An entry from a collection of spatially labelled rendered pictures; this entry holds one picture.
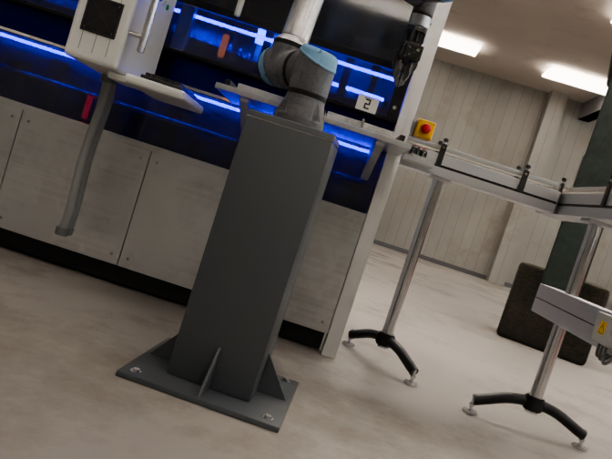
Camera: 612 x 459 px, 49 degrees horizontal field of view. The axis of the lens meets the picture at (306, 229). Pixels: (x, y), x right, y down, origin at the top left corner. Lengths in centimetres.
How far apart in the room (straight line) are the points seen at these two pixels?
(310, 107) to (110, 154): 116
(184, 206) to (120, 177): 28
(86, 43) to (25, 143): 77
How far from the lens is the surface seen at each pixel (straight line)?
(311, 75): 191
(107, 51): 229
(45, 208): 292
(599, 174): 528
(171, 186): 275
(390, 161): 270
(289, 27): 207
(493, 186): 287
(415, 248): 286
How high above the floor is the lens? 63
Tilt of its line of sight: 3 degrees down
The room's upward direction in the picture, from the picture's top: 18 degrees clockwise
